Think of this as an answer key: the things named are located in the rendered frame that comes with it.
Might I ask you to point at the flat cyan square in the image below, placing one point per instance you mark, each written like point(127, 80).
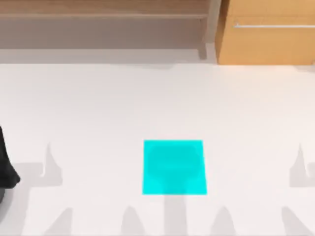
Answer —
point(174, 167)

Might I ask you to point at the open wooden shelf unit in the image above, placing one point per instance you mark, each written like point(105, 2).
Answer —
point(103, 24)

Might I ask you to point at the wooden cupboard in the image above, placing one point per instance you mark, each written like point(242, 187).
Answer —
point(268, 44)

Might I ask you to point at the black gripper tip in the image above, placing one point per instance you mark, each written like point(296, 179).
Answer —
point(7, 169)

